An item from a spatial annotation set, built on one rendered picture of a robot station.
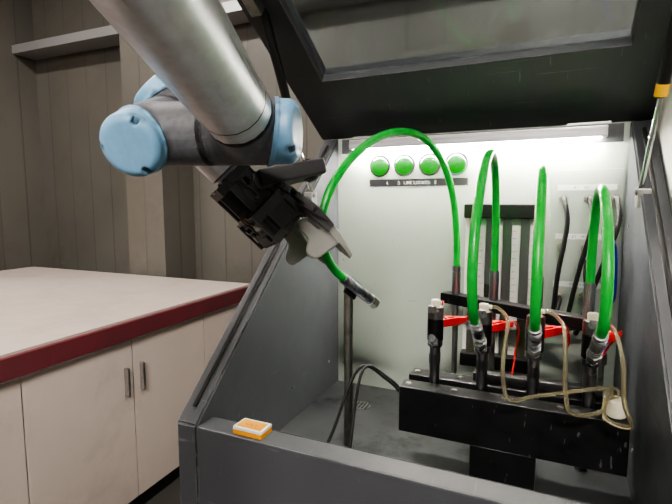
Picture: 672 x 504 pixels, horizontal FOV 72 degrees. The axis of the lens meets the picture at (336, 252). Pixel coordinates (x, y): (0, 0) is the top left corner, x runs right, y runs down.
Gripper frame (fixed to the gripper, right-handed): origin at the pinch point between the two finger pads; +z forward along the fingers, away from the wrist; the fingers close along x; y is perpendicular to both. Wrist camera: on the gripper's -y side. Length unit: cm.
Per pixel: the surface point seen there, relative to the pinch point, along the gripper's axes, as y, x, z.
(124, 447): 55, -144, 26
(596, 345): -5.4, 25.2, 29.0
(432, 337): -0.6, 2.0, 22.1
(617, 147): -53, 14, 28
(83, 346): 35, -121, -13
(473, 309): -0.6, 16.6, 15.5
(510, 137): -46.6, 1.2, 14.5
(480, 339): -1.5, 11.3, 23.4
